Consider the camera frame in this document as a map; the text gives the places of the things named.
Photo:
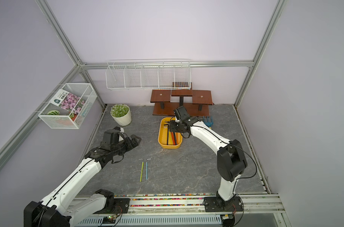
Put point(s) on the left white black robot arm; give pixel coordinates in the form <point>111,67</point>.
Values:
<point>53,210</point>

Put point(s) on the green small hex key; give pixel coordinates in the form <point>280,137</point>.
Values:
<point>141,172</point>

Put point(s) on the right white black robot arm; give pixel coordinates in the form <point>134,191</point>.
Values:
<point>231,160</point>

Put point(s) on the thin black hex key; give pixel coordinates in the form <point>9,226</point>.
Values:
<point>167,126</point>

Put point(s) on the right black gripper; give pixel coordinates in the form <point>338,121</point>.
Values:
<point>172,125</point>

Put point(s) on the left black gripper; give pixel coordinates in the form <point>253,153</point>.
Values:
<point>130,145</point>

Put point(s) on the white wire wall basket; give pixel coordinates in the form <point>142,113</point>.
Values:
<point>68,120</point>

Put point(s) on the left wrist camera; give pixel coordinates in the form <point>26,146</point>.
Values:
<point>113,136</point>

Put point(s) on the long black hex key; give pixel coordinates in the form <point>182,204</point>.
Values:
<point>167,138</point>

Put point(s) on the brown wooden tiered stand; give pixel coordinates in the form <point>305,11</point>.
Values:
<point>196,102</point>

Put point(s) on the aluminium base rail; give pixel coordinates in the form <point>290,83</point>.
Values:
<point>188,204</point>

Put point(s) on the blue small hex key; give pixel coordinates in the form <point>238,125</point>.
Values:
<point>146,166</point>

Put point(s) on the white pot green plant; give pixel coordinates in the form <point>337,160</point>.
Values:
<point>121,114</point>

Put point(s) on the yellow plastic storage box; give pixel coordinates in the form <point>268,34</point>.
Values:
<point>162,135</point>

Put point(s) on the blue toy garden rake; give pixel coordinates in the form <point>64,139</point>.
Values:
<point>208,121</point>

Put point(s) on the long white wire shelf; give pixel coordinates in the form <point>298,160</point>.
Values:
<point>146,74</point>

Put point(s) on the flower seed packet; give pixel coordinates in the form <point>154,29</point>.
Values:
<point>68,101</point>

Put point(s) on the small dark tray in shelf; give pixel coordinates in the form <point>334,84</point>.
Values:
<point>181,85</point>

